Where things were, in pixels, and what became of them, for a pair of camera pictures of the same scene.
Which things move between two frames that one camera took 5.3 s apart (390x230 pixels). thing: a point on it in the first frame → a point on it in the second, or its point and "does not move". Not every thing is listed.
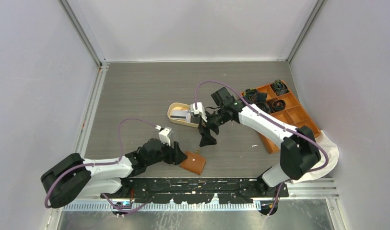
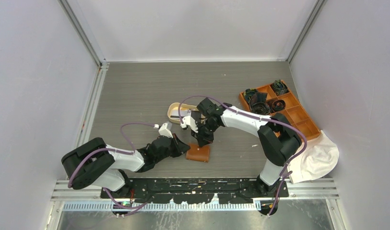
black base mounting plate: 195,190 does not move
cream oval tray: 177,113 does not move
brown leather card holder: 194,163 → 197,153
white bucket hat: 332,152 does not move
